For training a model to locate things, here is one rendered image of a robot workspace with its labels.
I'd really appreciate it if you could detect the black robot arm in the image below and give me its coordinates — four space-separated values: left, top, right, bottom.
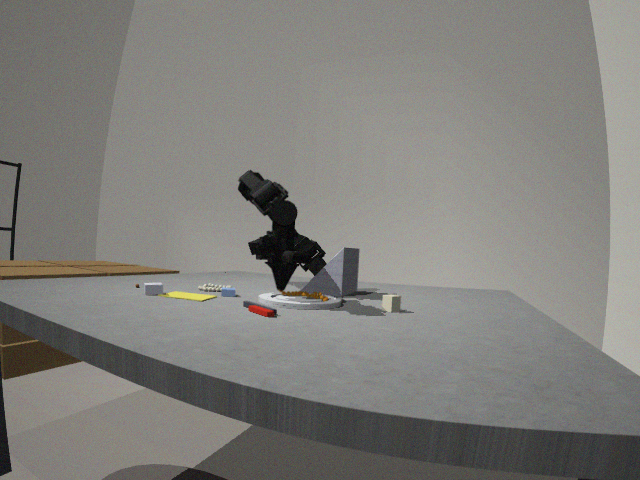
238 170 327 276

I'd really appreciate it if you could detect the yellow flat rectangular sheet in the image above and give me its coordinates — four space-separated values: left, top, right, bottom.
157 291 217 302

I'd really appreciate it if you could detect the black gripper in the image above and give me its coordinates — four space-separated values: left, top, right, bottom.
256 227 312 291

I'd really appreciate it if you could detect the cream cube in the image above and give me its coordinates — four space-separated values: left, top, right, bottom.
381 295 401 313

